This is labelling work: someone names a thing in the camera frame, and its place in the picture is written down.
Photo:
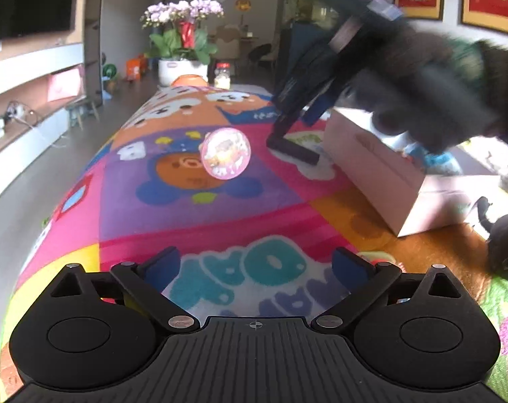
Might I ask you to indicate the glass jar red lid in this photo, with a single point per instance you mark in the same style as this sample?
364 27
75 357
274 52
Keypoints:
222 78

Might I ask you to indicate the black plush toy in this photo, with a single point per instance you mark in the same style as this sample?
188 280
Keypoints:
497 243

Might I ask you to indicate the white tv cabinet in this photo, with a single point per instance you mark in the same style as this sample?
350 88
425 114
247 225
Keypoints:
36 91

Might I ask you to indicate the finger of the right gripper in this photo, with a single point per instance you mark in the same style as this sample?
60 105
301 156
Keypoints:
289 112
320 105

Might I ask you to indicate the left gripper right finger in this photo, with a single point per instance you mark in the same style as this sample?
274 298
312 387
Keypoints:
419 331

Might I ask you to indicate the pink round candy tin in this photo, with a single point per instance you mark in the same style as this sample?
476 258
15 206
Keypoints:
225 153

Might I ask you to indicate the blue white snack bag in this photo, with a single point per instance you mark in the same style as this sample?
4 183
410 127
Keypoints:
430 164

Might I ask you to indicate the orange bowl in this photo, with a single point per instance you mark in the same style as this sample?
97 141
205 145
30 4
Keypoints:
190 80

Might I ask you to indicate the small wooden stool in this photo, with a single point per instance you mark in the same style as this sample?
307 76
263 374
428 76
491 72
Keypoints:
79 109

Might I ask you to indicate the colourful cartoon play mat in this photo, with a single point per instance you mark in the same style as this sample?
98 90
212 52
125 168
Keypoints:
257 245

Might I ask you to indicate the purple orchid potted plant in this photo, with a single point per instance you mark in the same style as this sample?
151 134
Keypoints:
178 40

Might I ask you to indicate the black cylindrical stick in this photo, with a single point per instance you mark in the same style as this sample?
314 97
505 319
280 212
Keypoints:
292 149

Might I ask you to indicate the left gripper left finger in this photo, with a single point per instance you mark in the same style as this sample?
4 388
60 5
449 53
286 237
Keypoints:
93 330

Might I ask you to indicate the pink cardboard box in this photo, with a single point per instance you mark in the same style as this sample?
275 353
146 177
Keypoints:
410 198

